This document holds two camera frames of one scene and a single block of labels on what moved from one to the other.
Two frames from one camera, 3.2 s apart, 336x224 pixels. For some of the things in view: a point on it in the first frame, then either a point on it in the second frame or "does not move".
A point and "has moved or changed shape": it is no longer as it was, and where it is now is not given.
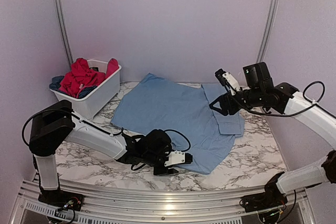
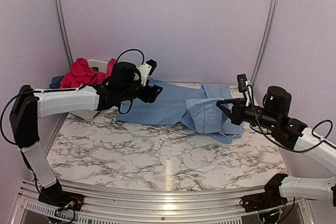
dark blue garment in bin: x=54 y=85 does not move
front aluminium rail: x=109 y=205 does not move
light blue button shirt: x=184 y=112 has moved or changed shape
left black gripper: x=165 y=171 to x=154 y=94
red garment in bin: x=80 y=75 does not move
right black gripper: x=227 y=102 to x=237 y=115
